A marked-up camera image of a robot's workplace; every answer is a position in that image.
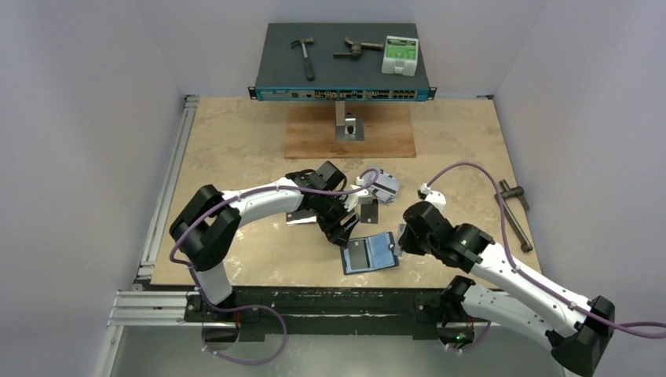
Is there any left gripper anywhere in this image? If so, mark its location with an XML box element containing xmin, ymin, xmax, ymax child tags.
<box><xmin>313</xmin><ymin>192</ymin><xmax>360</xmax><ymax>248</ymax></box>

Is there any navy blue card holder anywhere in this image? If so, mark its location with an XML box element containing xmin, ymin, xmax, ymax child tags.
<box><xmin>340</xmin><ymin>232</ymin><xmax>399</xmax><ymax>275</ymax></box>

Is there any black credit card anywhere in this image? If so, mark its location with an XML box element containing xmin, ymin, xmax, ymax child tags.
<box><xmin>360</xmin><ymin>199</ymin><xmax>379</xmax><ymax>224</ymax></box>
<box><xmin>347</xmin><ymin>240</ymin><xmax>370</xmax><ymax>271</ymax></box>

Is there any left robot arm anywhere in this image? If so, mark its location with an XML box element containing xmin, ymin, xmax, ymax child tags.
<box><xmin>168</xmin><ymin>162</ymin><xmax>360</xmax><ymax>321</ymax></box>

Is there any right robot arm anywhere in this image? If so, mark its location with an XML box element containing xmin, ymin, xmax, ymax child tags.
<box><xmin>398</xmin><ymin>201</ymin><xmax>615</xmax><ymax>376</ymax></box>

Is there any loose black credit card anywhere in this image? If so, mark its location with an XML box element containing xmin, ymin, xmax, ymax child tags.
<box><xmin>360</xmin><ymin>199</ymin><xmax>379</xmax><ymax>224</ymax></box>

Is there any fallen black card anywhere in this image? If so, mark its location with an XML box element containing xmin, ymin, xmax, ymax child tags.
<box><xmin>286</xmin><ymin>210</ymin><xmax>317</xmax><ymax>226</ymax></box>

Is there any plywood board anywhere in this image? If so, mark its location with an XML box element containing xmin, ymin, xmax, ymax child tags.
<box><xmin>285</xmin><ymin>105</ymin><xmax>416</xmax><ymax>159</ymax></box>

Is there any rusty metal clamp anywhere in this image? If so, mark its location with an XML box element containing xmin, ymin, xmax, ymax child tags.
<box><xmin>333</xmin><ymin>37</ymin><xmax>384</xmax><ymax>60</ymax></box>

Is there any white green box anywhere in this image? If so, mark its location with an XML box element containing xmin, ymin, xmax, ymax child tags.
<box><xmin>381</xmin><ymin>35</ymin><xmax>419</xmax><ymax>77</ymax></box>

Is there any hammer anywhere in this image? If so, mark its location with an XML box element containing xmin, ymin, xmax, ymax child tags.
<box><xmin>290</xmin><ymin>37</ymin><xmax>316</xmax><ymax>82</ymax></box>

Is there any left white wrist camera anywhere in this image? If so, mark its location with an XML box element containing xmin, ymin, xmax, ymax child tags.
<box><xmin>344</xmin><ymin>185</ymin><xmax>375</xmax><ymax>211</ymax></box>

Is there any metal bracket stand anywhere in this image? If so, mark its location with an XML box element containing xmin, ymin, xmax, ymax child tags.
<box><xmin>335</xmin><ymin>101</ymin><xmax>365</xmax><ymax>141</ymax></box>

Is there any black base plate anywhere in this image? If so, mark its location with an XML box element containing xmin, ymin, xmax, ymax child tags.
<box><xmin>184</xmin><ymin>286</ymin><xmax>486</xmax><ymax>346</ymax></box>

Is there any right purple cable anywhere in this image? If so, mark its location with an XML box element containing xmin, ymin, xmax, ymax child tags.
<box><xmin>423</xmin><ymin>161</ymin><xmax>666</xmax><ymax>355</ymax></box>

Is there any purple cable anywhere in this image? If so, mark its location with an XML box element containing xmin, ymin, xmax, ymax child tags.
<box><xmin>169</xmin><ymin>167</ymin><xmax>381</xmax><ymax>366</ymax></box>
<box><xmin>423</xmin><ymin>161</ymin><xmax>666</xmax><ymax>355</ymax></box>

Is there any metal crank handle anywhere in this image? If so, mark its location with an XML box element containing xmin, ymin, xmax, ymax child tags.
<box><xmin>495</xmin><ymin>179</ymin><xmax>533</xmax><ymax>253</ymax></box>

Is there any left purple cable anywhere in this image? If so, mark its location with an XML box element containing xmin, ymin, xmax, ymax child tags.
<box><xmin>169</xmin><ymin>167</ymin><xmax>381</xmax><ymax>366</ymax></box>

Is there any network switch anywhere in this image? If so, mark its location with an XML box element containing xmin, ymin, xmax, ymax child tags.
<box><xmin>248</xmin><ymin>23</ymin><xmax>437</xmax><ymax>101</ymax></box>

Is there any aluminium frame rail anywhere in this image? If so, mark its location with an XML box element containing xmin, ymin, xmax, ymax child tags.
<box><xmin>96</xmin><ymin>94</ymin><xmax>581</xmax><ymax>377</ymax></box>

